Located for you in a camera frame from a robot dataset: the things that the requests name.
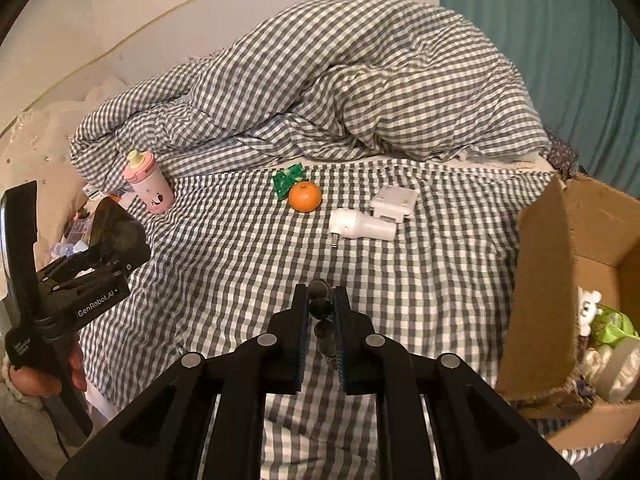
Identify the green snack packet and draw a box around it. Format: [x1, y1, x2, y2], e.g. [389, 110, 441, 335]
[271, 162, 306, 200]

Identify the white cylindrical plug device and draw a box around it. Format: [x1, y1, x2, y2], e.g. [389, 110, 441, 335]
[329, 208, 397, 242]

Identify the black crinkled packet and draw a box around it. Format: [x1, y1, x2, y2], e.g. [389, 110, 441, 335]
[88, 197, 151, 273]

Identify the person's left hand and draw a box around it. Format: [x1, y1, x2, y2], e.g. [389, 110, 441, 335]
[9, 344, 87, 398]

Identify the pink kids bottle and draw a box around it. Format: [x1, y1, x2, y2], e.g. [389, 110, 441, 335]
[122, 150, 175, 214]

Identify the checkered bed sheet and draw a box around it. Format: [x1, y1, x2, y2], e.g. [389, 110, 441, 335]
[77, 156, 601, 480]

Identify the white round container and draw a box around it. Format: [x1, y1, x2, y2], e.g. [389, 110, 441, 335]
[582, 338, 639, 403]

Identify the white bear toy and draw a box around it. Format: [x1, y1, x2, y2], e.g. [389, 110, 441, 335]
[577, 287, 602, 337]

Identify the green bag in box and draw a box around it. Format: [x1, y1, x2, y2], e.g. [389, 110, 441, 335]
[591, 304, 639, 348]

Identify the orange mandarin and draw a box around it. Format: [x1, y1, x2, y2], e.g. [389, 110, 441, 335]
[288, 181, 322, 214]

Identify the white square charger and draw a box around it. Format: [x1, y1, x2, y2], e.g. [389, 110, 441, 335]
[370, 185, 419, 223]

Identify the cardboard box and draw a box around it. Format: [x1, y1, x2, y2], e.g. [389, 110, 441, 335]
[496, 177, 639, 450]

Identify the crumpled checkered duvet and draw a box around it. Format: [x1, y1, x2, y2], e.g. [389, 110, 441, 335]
[70, 0, 550, 191]

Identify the teal curtain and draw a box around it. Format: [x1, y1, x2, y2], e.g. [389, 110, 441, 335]
[440, 0, 639, 196]

